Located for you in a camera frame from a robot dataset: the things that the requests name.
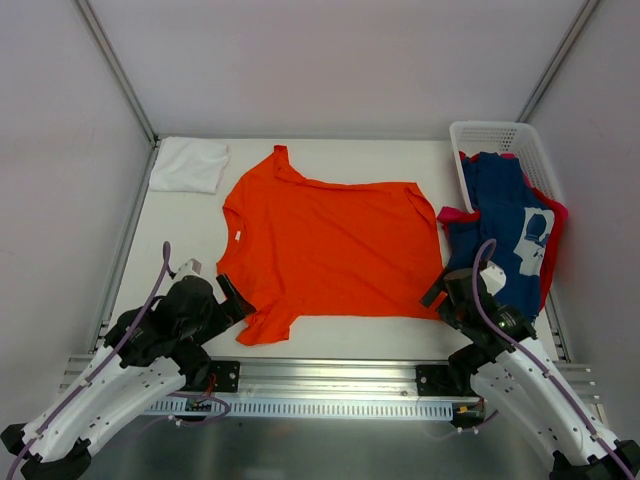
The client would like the orange t shirt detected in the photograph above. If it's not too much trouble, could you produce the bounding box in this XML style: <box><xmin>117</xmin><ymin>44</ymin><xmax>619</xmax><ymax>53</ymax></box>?
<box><xmin>217</xmin><ymin>145</ymin><xmax>443</xmax><ymax>346</ymax></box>

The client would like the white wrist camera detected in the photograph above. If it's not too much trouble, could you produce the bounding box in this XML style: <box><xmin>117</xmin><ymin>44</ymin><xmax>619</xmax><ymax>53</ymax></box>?
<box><xmin>480</xmin><ymin>262</ymin><xmax>507</xmax><ymax>296</ymax></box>
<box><xmin>169</xmin><ymin>258</ymin><xmax>202</xmax><ymax>282</ymax></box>

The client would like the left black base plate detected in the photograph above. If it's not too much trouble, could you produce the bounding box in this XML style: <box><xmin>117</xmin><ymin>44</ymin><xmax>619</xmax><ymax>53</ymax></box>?
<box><xmin>182</xmin><ymin>360</ymin><xmax>241</xmax><ymax>394</ymax></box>

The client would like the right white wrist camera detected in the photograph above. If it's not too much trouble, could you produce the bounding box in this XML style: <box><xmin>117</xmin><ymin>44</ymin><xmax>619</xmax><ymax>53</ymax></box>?
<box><xmin>480</xmin><ymin>262</ymin><xmax>507</xmax><ymax>296</ymax></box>

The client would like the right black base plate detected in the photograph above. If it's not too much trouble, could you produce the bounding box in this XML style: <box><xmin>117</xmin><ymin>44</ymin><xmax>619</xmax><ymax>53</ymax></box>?
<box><xmin>415</xmin><ymin>364</ymin><xmax>478</xmax><ymax>397</ymax></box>

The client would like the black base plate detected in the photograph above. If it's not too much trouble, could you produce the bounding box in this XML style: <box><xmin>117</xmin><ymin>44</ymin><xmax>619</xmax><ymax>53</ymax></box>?
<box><xmin>182</xmin><ymin>360</ymin><xmax>241</xmax><ymax>394</ymax></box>
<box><xmin>415</xmin><ymin>364</ymin><xmax>478</xmax><ymax>397</ymax></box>

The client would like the red t shirt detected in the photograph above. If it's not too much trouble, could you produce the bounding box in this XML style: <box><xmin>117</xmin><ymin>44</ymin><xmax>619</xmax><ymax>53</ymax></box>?
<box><xmin>435</xmin><ymin>150</ymin><xmax>570</xmax><ymax>296</ymax></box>

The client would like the white plastic basket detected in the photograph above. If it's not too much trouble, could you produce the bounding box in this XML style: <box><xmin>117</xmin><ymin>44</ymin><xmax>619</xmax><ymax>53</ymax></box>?
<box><xmin>449</xmin><ymin>120</ymin><xmax>565</xmax><ymax>213</ymax></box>

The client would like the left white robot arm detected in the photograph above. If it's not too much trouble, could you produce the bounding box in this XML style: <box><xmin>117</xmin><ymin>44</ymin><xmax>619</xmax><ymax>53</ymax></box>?
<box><xmin>1</xmin><ymin>275</ymin><xmax>255</xmax><ymax>479</ymax></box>

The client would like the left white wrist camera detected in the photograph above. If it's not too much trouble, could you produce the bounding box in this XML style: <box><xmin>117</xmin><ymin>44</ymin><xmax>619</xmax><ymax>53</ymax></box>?
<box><xmin>169</xmin><ymin>258</ymin><xmax>202</xmax><ymax>282</ymax></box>

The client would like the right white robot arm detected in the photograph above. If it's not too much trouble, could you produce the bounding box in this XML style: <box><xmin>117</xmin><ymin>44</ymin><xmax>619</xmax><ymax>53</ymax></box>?
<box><xmin>417</xmin><ymin>263</ymin><xmax>639</xmax><ymax>479</ymax></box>

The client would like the white slotted cable duct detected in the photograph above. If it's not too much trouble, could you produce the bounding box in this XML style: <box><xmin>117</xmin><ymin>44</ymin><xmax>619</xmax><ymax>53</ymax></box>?
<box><xmin>145</xmin><ymin>397</ymin><xmax>454</xmax><ymax>421</ymax></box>

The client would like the blue printed t shirt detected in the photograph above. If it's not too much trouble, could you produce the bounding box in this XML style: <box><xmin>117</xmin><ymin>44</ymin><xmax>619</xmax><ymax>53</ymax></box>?
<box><xmin>446</xmin><ymin>152</ymin><xmax>557</xmax><ymax>316</ymax></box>

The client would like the aluminium mounting rail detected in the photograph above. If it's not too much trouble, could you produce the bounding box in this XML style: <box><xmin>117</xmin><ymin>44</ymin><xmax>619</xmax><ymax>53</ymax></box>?
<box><xmin>210</xmin><ymin>357</ymin><xmax>473</xmax><ymax>400</ymax></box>

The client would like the folded white t shirt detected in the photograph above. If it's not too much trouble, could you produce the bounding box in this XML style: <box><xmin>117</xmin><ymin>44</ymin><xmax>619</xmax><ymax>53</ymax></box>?
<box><xmin>149</xmin><ymin>137</ymin><xmax>230</xmax><ymax>195</ymax></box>

